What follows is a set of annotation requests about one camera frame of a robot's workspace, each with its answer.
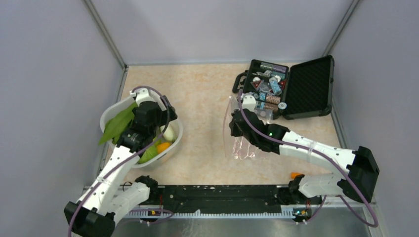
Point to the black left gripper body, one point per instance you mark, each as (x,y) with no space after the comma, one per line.
(162,116)

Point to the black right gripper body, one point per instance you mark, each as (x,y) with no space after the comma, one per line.
(236,131)

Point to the clear zip top bag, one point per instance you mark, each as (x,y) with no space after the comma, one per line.
(238,147)

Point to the white plastic basket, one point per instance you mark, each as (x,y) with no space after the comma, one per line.
(177,126)

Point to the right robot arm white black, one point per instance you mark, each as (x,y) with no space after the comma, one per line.
(353,173)

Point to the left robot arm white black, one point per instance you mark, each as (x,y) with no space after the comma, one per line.
(98,211)

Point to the orange object behind right arm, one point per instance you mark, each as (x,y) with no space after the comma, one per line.
(293,175)

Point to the white radish toy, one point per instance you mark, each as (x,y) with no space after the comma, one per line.
(168,133)

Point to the green leafy vegetable toy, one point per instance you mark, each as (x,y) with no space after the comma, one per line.
(118,124)

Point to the small orange fruit toy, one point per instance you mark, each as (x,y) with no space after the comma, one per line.
(162,147)

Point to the green cabbage toy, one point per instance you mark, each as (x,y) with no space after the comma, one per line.
(149,154)

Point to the black poker chip case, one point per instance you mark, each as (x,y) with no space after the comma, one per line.
(303,90)

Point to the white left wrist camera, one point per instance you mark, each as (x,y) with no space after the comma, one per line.
(141,95)

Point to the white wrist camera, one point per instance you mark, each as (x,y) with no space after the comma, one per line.
(141,95)
(248,102)

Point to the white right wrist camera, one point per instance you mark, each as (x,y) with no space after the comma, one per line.
(248,102)

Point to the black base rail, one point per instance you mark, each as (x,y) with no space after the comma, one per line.
(222,199)

